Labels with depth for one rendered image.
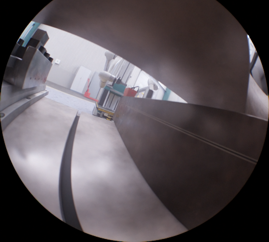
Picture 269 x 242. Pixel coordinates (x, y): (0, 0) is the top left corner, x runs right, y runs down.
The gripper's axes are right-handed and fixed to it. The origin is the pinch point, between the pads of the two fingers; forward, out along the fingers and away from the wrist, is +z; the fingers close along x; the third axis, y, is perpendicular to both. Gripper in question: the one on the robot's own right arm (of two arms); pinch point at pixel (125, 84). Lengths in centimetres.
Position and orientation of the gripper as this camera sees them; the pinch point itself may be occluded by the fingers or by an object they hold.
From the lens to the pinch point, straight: 109.4
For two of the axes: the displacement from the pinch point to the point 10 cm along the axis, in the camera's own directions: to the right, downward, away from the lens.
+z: 8.4, 3.5, 4.0
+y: 3.8, -9.2, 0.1
